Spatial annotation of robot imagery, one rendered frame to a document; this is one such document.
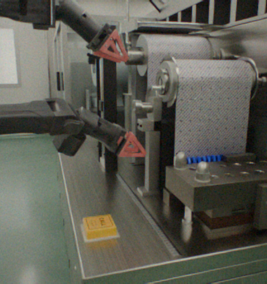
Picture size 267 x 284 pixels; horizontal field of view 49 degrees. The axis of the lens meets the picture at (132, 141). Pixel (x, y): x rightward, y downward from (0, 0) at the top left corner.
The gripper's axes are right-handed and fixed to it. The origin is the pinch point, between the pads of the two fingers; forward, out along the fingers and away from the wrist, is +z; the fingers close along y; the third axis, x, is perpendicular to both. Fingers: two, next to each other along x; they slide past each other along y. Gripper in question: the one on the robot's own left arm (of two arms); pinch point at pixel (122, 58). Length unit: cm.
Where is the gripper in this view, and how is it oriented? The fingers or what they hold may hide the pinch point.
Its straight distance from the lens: 82.8
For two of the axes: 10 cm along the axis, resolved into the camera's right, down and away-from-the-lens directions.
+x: 6.1, -7.9, 0.2
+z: 7.4, 5.7, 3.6
